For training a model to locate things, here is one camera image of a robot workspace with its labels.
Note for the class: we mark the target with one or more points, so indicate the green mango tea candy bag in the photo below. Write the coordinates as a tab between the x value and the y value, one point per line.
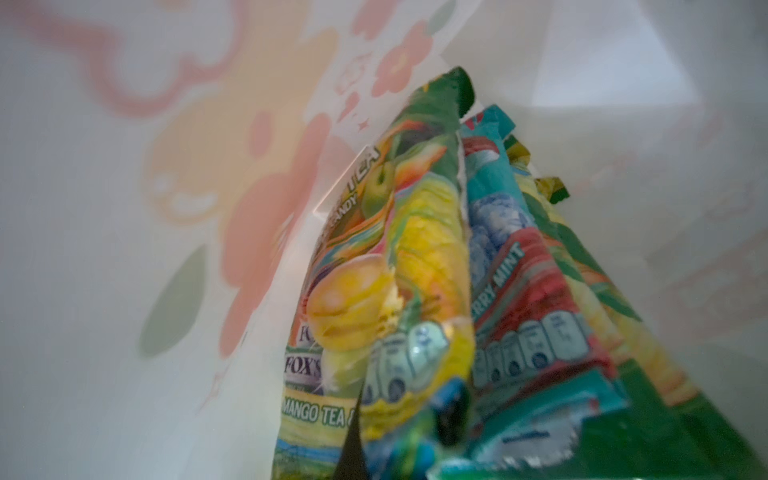
383	325

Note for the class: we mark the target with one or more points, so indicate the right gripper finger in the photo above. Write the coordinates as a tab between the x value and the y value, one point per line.
351	464

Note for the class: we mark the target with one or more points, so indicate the teal red mint candy bag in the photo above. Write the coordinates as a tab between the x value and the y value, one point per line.
547	403

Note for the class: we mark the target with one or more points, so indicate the white floral paper bag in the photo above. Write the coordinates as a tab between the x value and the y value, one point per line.
164	163

